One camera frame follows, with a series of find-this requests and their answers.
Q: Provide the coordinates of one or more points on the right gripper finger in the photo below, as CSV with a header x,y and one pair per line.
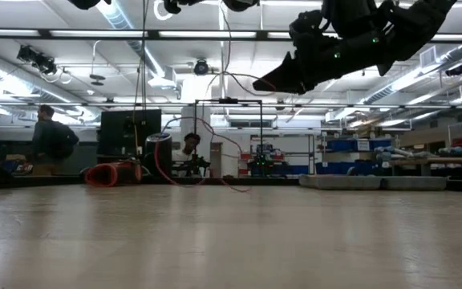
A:
x,y
283,78

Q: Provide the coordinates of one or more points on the black background robot arm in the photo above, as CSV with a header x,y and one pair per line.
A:
x,y
261,164
195,164

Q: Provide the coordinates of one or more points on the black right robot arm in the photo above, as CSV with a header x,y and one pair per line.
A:
x,y
411,24

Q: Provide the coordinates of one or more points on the black overhead light bar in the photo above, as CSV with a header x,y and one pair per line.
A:
x,y
152,34

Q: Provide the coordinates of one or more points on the person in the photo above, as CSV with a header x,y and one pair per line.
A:
x,y
52,140
192,141

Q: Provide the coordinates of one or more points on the wooden workbench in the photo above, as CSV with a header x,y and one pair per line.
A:
x,y
447,160

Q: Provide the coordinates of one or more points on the black monitor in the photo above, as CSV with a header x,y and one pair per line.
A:
x,y
114,128

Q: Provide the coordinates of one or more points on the black background station frame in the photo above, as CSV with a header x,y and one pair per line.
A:
x,y
228,100

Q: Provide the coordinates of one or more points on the black overhead rig camera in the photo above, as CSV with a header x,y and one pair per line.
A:
x,y
201,67

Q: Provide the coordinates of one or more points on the black ceiling-hung camera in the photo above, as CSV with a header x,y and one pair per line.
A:
x,y
38,60

